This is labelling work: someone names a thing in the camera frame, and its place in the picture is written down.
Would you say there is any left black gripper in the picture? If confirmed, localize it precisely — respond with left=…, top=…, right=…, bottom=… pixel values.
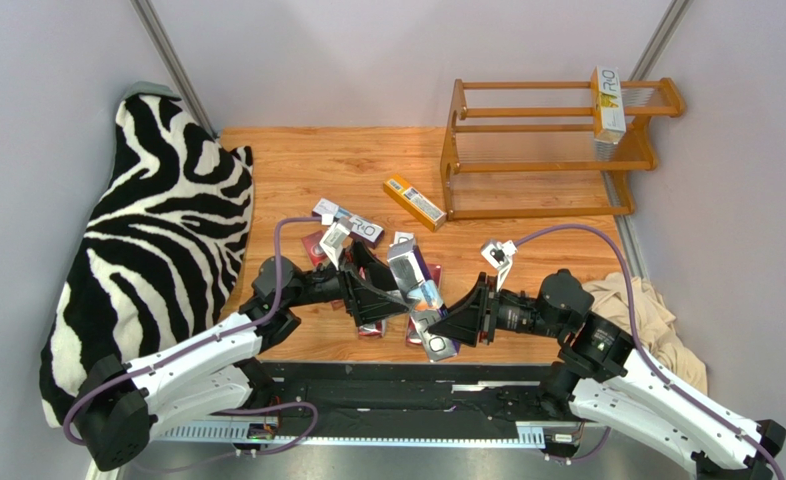
left=284, top=239, right=411, bottom=326

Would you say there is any silver yellow R.O.C.S. toothpaste box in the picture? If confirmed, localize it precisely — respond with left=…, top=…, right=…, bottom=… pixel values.
left=387, top=239, right=460, bottom=362

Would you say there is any orange white R.O.C.S. toothpaste box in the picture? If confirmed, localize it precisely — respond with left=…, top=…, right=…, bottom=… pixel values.
left=591, top=66, right=627, bottom=145

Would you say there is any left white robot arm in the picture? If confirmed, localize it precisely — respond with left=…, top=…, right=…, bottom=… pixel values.
left=63, top=241, right=415, bottom=471

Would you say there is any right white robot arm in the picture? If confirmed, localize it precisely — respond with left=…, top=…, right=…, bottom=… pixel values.
left=429, top=269, right=786, bottom=479

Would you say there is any orange wooden shelf rack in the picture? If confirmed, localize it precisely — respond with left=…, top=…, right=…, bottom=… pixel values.
left=439, top=78, right=686, bottom=221

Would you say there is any red 3D toothpaste box left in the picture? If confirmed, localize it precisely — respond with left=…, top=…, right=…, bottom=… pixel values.
left=356, top=262, right=387, bottom=339

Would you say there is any red 3d toothpaste box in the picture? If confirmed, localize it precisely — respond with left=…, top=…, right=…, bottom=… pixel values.
left=356, top=262, right=387, bottom=339
left=405, top=263, right=443, bottom=346

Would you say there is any purple white R.O.C.S. toothpaste box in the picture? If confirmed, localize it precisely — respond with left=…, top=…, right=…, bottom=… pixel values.
left=312, top=198, right=385, bottom=248

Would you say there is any red 3D toothpaste box right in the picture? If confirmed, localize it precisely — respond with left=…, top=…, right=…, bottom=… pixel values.
left=405, top=263, right=443, bottom=346

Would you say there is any small red toothpaste box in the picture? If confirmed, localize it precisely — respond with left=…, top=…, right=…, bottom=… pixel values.
left=301, top=230, right=329, bottom=268

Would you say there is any beige crumpled cloth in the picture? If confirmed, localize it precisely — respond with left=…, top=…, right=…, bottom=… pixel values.
left=582, top=271, right=708, bottom=395

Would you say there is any zebra pattern cushion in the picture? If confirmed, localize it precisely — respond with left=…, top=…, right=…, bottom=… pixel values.
left=38, top=85, right=255, bottom=429

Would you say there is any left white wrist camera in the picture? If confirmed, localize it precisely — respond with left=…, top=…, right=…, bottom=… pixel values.
left=319, top=214, right=352, bottom=270

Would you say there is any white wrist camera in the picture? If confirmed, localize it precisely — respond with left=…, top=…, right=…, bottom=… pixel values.
left=480, top=239, right=518, bottom=292
left=319, top=214, right=352, bottom=270

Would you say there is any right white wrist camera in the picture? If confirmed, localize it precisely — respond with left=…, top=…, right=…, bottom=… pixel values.
left=480, top=239, right=518, bottom=292

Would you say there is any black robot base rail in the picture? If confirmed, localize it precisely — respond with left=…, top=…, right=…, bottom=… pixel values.
left=159, top=359, right=587, bottom=461

